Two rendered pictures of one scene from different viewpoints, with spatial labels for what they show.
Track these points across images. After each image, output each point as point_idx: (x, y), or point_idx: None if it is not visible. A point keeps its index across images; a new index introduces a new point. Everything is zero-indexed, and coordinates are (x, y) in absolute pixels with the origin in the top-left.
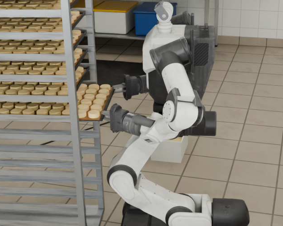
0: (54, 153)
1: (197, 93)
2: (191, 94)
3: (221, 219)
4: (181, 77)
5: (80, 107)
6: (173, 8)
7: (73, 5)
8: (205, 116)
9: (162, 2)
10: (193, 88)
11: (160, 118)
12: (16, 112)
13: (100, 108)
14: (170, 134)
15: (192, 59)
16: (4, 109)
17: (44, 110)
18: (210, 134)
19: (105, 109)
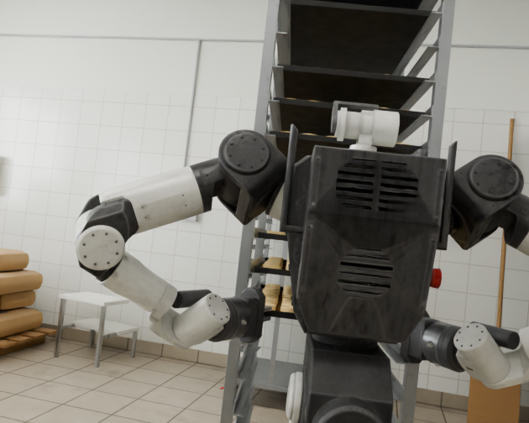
0: (242, 357)
1: (113, 203)
2: (102, 197)
3: None
4: (144, 178)
5: (283, 302)
6: (397, 123)
7: (332, 141)
8: (330, 400)
9: (358, 103)
10: (297, 285)
11: (200, 300)
12: (264, 289)
13: (285, 310)
14: (287, 405)
15: (230, 174)
16: (274, 288)
17: (269, 294)
18: None
19: (283, 311)
